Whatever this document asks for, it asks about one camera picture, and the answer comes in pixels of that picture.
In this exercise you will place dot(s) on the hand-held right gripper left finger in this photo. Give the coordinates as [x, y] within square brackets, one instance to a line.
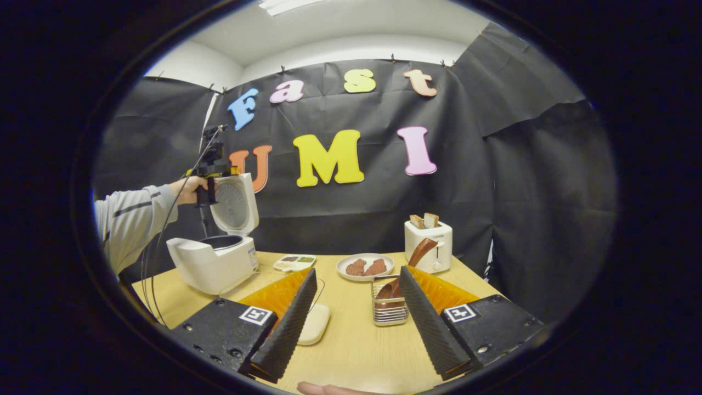
[282, 337]

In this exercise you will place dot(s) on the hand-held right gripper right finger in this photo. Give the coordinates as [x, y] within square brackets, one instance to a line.
[433, 329]

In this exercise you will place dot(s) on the clear rice container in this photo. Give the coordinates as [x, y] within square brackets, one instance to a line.
[313, 326]

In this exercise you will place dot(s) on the brown wooden spoon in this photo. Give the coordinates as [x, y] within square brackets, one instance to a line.
[419, 252]

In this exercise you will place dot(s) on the white rice cooker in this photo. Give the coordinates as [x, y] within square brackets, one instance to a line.
[214, 269]

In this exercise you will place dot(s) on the white divided grain tray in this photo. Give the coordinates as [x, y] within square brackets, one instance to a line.
[295, 263]

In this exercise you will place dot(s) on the white toaster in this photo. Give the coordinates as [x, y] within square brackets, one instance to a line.
[428, 247]

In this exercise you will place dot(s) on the brown meat piece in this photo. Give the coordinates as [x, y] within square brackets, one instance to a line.
[356, 267]
[375, 267]

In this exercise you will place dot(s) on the white round plate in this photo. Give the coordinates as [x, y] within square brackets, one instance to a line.
[364, 278]

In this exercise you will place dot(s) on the toast slice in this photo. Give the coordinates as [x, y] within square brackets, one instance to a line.
[431, 220]
[417, 222]

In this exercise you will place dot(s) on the long ceiling light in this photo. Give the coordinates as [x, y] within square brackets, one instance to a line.
[288, 5]

